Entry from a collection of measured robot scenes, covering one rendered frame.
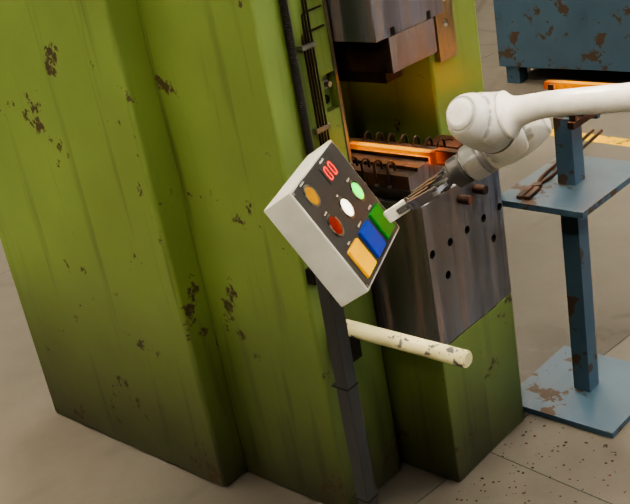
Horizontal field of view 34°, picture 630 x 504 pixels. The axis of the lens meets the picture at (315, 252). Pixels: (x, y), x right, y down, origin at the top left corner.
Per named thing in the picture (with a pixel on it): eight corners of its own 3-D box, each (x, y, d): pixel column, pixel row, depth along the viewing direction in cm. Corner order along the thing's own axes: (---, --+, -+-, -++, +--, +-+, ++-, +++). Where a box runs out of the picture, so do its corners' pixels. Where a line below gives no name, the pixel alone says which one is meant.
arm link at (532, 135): (489, 137, 239) (462, 124, 229) (546, 101, 232) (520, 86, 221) (507, 176, 235) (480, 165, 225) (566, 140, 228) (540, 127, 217)
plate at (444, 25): (458, 53, 309) (451, -4, 302) (441, 62, 303) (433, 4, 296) (452, 53, 310) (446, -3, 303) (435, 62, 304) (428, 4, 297)
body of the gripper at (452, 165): (474, 185, 233) (441, 206, 237) (479, 171, 240) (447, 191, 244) (454, 159, 231) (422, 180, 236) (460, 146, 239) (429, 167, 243)
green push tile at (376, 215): (396, 225, 252) (377, 201, 251) (389, 238, 245) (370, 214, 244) (390, 229, 252) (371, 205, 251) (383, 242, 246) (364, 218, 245)
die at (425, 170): (452, 173, 295) (449, 145, 292) (411, 199, 282) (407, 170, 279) (341, 159, 323) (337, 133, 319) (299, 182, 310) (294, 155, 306)
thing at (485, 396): (524, 419, 337) (511, 293, 319) (459, 483, 313) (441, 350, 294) (389, 379, 374) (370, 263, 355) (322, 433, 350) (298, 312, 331)
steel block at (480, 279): (511, 292, 318) (497, 157, 301) (441, 350, 294) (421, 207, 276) (370, 263, 355) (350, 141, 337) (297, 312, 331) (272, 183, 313)
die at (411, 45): (437, 51, 281) (433, 17, 277) (393, 73, 268) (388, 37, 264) (322, 47, 308) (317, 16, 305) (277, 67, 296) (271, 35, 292)
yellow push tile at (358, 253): (378, 262, 235) (357, 236, 233) (370, 277, 228) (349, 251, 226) (372, 266, 236) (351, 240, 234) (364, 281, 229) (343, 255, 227)
